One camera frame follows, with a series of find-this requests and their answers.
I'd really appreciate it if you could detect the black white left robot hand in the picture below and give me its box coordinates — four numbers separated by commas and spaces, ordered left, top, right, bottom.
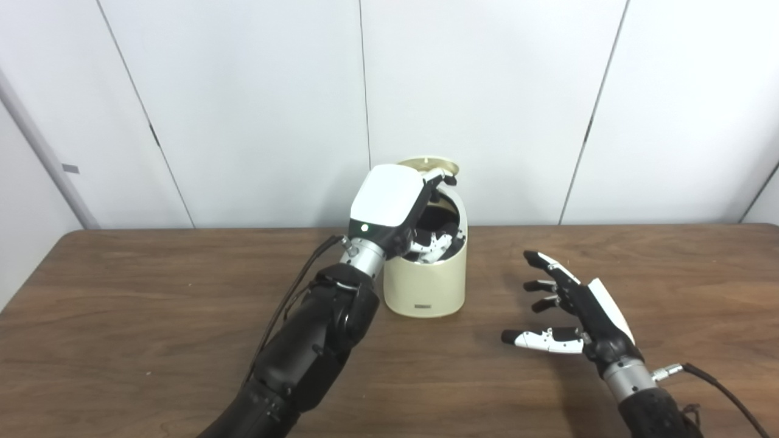
348, 164, 466, 265

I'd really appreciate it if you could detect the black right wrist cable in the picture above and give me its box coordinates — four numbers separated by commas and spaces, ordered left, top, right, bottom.
651, 363, 774, 438

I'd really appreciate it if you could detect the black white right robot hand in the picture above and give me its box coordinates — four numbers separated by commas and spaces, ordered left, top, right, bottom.
501, 250, 645, 378

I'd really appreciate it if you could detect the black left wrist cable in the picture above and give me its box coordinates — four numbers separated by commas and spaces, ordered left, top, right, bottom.
240, 234, 344, 390

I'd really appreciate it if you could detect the cream round bin lid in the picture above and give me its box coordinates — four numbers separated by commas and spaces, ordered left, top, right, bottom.
396, 157, 461, 181

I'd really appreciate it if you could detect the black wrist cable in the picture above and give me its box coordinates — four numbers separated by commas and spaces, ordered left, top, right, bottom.
240, 234, 344, 390
651, 363, 774, 438

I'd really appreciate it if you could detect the grey wall corner post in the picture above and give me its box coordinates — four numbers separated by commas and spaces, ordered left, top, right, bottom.
0, 67, 101, 230

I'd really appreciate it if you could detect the cream-colored desktop trash bin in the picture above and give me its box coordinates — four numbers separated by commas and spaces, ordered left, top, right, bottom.
382, 157, 469, 318

